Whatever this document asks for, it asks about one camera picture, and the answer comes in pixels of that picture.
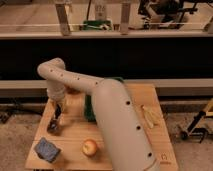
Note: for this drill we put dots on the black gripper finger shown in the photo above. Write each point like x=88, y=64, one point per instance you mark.
x=53, y=106
x=58, y=111

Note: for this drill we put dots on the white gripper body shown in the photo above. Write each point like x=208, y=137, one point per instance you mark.
x=57, y=96

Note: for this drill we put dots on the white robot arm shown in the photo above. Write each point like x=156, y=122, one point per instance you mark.
x=123, y=134

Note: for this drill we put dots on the green plastic bin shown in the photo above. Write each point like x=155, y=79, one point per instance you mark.
x=88, y=110

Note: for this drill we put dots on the blue sponge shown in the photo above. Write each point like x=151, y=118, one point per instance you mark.
x=46, y=150

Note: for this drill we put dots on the red yellow apple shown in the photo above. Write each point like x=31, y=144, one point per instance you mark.
x=89, y=147

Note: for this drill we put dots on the green box in background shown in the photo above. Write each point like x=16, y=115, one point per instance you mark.
x=97, y=25

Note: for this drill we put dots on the yellow banana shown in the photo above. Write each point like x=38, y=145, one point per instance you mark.
x=151, y=117

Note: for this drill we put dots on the black machine in background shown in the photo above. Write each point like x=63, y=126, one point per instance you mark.
x=165, y=14

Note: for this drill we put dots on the yellow black stand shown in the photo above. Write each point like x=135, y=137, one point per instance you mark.
x=199, y=126

